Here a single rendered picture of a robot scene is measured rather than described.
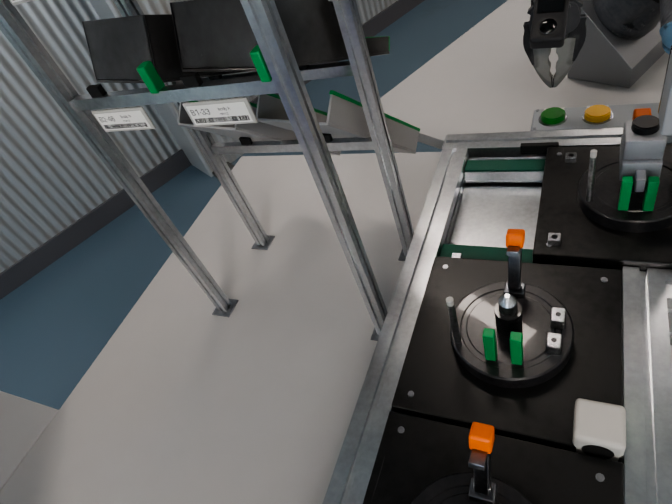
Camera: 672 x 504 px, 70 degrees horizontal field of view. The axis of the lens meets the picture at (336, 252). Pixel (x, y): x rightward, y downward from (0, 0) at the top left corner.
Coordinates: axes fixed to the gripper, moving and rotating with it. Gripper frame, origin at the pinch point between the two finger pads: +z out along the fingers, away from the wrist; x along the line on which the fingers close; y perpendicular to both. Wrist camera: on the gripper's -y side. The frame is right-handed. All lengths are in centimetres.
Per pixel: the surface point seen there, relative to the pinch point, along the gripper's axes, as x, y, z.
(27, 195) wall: 260, 36, 64
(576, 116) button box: -4.0, 0.4, 7.2
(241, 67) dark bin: 29, -39, -28
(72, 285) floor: 235, 8, 104
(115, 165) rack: 53, -44, -18
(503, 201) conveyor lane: 6.1, -17.1, 11.6
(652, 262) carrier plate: -14.0, -33.4, 6.3
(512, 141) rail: 5.9, -6.3, 7.2
